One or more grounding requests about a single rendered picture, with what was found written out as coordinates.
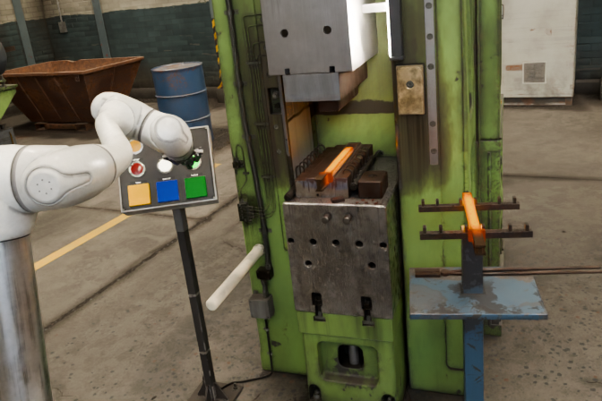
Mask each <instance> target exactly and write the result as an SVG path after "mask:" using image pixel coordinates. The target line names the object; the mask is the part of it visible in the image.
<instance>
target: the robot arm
mask: <svg viewBox="0 0 602 401"><path fill-rule="evenodd" d="M90 110H91V114H92V116H93V118H94V119H95V120H96V121H95V128H96V131H97V134H98V136H99V139H100V142H101V144H102V145H100V144H86V145H75V146H72V147H68V146H66V145H15V144H13V145H0V401H53V395H52V388H51V382H50V376H49V368H48V362H47V350H46V344H45V337H44V330H43V324H42V318H41V311H40V304H39V292H38V286H37V279H36V272H35V266H34V259H33V253H32V247H31V239H30V233H31V232H32V231H33V229H34V227H35V225H36V219H37V215H38V213H39V212H41V211H48V210H53V209H66V208H70V207H72V206H75V205H78V204H80V203H83V202H85V201H88V200H90V199H92V198H94V197H96V196H97V195H99V194H100V193H102V192H103V191H104V190H105V189H107V188H108V187H109V186H110V185H111V184H112V183H113V182H114V181H115V180H116V179H117V178H118V176H120V175H121V174H122V173H123V172H124V171H125V170H126V169H127V168H128V167H129V166H130V164H131V162H132V159H133V150H132V147H131V144H130V142H129V141H128V140H130V139H132V140H136V141H139V142H141V143H143V144H145V145H147V146H149V147H151V148H153V149H155V150H156V151H158V152H159V153H163V160H166V161H169V162H171V163H173V164H175V165H180V164H182V165H183V166H187V168H188V169H189V170H190V169H193V165H194V161H195V163H198V162H199V160H200V158H201V156H202V155H203V149H202V147H200V148H199V149H195V148H194V147H193V139H192V134H191V131H190V129H189V127H188V126H187V124H186V123H185V122H184V121H183V120H182V119H181V118H179V117H178V116H176V115H170V114H164V113H161V112H159V111H157V110H155V109H153V108H151V107H148V106H147V105H145V104H143V103H142V102H140V101H138V100H136V99H134V98H130V97H128V96H126V95H123V94H120V93H116V92H102V93H100V94H99V95H98V96H97V97H95V98H94V99H93V101H92V103H91V107H90ZM193 155H194V157H193Z"/></svg>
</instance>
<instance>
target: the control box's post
mask: <svg viewBox="0 0 602 401"><path fill-rule="evenodd" d="M172 212H173V217H174V221H175V227H176V233H177V238H178V243H179V248H180V252H181V258H182V262H183V267H184V273H185V281H186V286H187V291H188V294H197V293H198V292H199V286H198V280H197V276H196V270H195V266H194V256H193V251H192V245H191V241H190V235H189V231H188V224H187V218H186V214H185V208H183V209H172ZM189 301H190V305H191V311H192V315H193V324H194V329H195V334H196V339H197V344H198V348H199V352H206V351H207V350H208V349H209V348H210V346H209V340H208V335H207V330H206V325H205V320H204V315H203V310H202V301H201V296H200V294H198V295H197V296H195V297H189ZM200 358H201V362H202V372H203V377H204V382H205V387H206V386H207V385H210V387H211V395H212V400H215V399H216V397H215V393H214V387H213V383H214V382H216V380H215V375H214V370H213V365H212V359H211V350H210V351H209V352H208V353H207V354H200Z"/></svg>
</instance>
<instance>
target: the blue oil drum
mask: <svg viewBox="0 0 602 401"><path fill-rule="evenodd" d="M150 70H151V72H152V78H153V82H154V87H155V92H156V95H155V97H156V98H157V101H158V107H159V111H160V112H161V113H164V114H170V115H176V116H178V117H179V118H181V119H182V120H183V121H184V122H185V123H186V124H187V126H188V127H189V128H192V127H199V126H206V125H208V126H209V128H210V130H211V141H214V136H213V130H212V125H211V113H210V109H209V102H208V97H207V88H206V85H205V79H204V73H203V68H202V62H185V63H177V64H166V65H162V66H158V67H154V68H152V69H150Z"/></svg>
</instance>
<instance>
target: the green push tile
mask: <svg viewBox="0 0 602 401"><path fill-rule="evenodd" d="M185 194H186V198H187V199H194V198H201V197H208V193H207V185H206V177H205V175H204V176H196V177H190V178H185Z"/></svg>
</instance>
